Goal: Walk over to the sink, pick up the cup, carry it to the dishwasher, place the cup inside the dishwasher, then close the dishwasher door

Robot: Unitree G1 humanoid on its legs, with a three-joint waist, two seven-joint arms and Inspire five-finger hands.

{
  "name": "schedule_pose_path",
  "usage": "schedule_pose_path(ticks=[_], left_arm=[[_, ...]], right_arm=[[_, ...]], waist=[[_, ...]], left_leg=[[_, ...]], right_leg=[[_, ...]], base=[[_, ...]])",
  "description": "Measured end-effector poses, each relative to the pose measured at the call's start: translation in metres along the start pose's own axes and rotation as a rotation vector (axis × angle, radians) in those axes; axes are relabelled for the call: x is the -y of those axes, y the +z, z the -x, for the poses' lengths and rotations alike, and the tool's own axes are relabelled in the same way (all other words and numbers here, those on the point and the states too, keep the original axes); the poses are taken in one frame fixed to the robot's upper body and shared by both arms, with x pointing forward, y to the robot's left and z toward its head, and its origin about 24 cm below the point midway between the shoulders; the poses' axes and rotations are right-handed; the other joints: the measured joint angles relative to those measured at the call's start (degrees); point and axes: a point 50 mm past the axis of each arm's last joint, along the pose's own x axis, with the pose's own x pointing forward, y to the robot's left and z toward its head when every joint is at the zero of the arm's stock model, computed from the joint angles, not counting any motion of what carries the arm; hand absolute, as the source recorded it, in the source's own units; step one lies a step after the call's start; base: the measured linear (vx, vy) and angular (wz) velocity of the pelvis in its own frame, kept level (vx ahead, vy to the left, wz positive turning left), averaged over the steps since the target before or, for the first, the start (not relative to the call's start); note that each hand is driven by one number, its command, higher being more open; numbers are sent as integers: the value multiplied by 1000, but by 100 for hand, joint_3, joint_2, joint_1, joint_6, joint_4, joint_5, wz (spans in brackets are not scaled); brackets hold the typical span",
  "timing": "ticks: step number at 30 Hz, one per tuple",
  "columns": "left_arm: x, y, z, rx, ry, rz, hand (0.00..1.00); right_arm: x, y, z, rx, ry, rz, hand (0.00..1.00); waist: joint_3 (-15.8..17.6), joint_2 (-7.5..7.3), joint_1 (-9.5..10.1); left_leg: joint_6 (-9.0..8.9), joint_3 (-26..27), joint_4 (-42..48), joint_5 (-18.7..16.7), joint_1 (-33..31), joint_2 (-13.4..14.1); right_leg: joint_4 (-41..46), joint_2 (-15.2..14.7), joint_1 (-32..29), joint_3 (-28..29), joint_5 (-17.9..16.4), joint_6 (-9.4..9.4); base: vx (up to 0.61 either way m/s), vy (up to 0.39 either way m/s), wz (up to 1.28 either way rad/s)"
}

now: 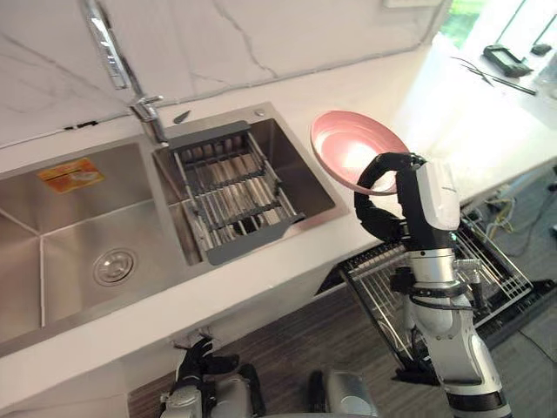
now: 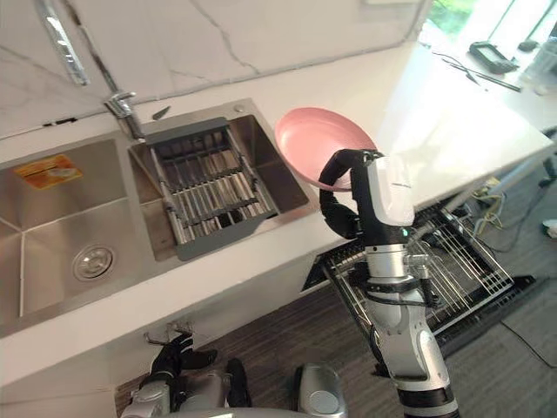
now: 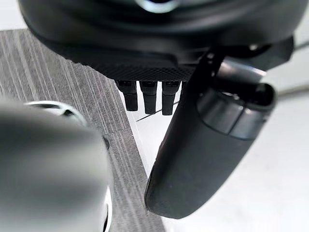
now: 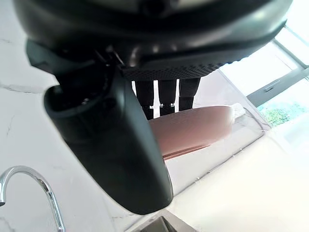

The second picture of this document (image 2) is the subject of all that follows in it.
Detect robot silver right leg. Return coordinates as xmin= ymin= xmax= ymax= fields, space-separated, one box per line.
xmin=293 ymin=363 xmax=349 ymax=415

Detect clear plastic bottle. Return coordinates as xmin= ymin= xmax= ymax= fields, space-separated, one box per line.
xmin=521 ymin=43 xmax=557 ymax=97

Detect black floor cable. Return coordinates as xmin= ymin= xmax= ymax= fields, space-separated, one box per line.
xmin=499 ymin=320 xmax=557 ymax=365

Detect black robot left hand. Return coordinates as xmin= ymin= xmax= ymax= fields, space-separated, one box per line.
xmin=145 ymin=321 xmax=218 ymax=384

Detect pink plate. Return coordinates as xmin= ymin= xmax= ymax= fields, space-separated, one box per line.
xmin=273 ymin=107 xmax=378 ymax=192

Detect stainless steel double sink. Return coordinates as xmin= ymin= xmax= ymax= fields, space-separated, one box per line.
xmin=0 ymin=98 xmax=311 ymax=339

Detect grey sink drainer rack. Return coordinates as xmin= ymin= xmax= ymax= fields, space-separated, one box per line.
xmin=145 ymin=116 xmax=280 ymax=262

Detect yellow green floor cables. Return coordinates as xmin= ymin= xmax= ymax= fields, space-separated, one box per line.
xmin=472 ymin=177 xmax=508 ymax=234

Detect white table leg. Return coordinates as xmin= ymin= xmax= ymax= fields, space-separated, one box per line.
xmin=450 ymin=147 xmax=550 ymax=212

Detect silver wall strip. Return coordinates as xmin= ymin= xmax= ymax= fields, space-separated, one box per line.
xmin=37 ymin=0 xmax=91 ymax=86

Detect robot silver left leg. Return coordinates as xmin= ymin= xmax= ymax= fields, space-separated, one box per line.
xmin=176 ymin=357 xmax=252 ymax=413

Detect chrome sink faucet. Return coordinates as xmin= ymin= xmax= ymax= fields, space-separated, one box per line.
xmin=104 ymin=91 xmax=147 ymax=143

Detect window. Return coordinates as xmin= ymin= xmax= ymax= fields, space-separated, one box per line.
xmin=424 ymin=0 xmax=557 ymax=44

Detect round metal drain strainer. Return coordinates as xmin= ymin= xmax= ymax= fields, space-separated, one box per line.
xmin=71 ymin=244 xmax=114 ymax=280

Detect wire dishwasher rack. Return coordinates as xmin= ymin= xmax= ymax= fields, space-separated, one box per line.
xmin=324 ymin=204 xmax=515 ymax=334

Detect black device with screen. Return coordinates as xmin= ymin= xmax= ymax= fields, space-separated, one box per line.
xmin=468 ymin=41 xmax=521 ymax=73

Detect orange sink sticker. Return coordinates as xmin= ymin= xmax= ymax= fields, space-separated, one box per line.
xmin=12 ymin=154 xmax=84 ymax=189

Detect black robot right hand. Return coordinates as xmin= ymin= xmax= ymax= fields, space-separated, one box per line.
xmin=319 ymin=147 xmax=416 ymax=249

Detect thin black counter cable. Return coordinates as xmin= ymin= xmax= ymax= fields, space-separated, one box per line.
xmin=432 ymin=50 xmax=522 ymax=92

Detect robot silver leg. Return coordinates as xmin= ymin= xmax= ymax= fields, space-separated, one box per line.
xmin=293 ymin=363 xmax=349 ymax=415
xmin=176 ymin=357 xmax=252 ymax=413

